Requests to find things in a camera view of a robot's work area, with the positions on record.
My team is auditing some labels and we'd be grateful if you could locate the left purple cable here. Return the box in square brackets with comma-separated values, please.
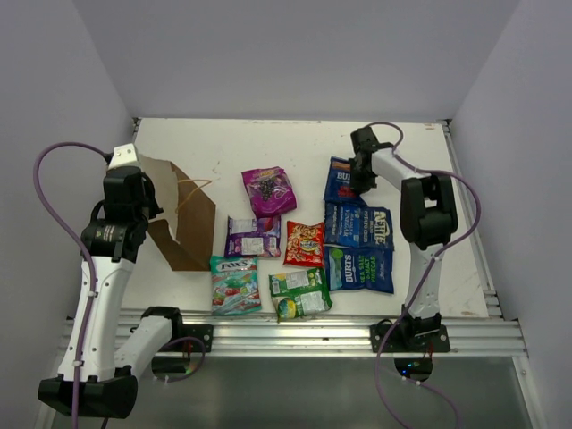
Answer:
[33, 141, 113, 429]

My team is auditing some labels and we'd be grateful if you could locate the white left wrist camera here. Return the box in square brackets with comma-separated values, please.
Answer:
[107, 143, 140, 170]

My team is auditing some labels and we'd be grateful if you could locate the green snack packet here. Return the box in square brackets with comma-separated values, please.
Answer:
[268, 268, 332, 322]

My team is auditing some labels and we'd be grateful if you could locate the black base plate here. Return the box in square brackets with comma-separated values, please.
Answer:
[173, 324, 215, 353]
[369, 314, 451, 353]

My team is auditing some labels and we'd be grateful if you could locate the purple white snack packet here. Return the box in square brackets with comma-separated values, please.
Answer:
[224, 216, 282, 258]

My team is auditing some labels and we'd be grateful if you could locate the red snack packet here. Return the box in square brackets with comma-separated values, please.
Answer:
[283, 221, 324, 267]

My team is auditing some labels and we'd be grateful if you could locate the blue Burts sea salt bag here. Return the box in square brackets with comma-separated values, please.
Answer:
[324, 246, 394, 294]

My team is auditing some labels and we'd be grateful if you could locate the blue Burts chips top bag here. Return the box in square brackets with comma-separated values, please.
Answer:
[324, 156, 366, 206]

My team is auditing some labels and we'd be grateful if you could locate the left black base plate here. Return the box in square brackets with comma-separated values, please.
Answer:
[173, 324, 215, 353]

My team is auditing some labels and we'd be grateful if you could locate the blue Kettle chips bag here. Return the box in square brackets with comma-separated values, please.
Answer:
[324, 202, 394, 250]

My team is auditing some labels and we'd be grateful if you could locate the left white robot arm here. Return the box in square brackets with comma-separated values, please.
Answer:
[38, 166, 186, 422]

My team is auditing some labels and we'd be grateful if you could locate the brown paper bag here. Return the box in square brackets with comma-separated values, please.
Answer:
[139, 156, 216, 272]

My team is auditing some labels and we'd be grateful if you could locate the purple grape candy bag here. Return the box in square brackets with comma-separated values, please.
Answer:
[241, 166, 298, 218]

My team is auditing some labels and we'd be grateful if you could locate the teal Fox's candy bag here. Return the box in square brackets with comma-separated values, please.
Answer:
[210, 256, 262, 316]

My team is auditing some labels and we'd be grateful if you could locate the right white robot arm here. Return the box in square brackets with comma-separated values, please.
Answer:
[349, 126, 458, 352]

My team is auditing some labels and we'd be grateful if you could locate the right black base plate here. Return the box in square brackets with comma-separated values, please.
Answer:
[369, 314, 451, 353]

